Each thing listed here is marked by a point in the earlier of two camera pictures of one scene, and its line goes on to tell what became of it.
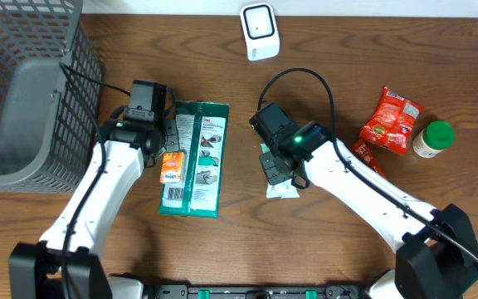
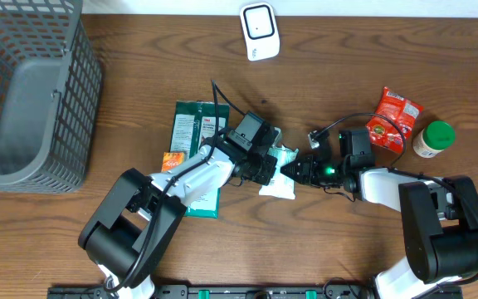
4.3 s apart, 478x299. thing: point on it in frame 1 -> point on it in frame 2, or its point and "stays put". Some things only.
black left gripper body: [171, 138] -> [267, 169]
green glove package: [202, 135] stays put
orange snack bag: [392, 123] stays put
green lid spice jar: [434, 139] stays put
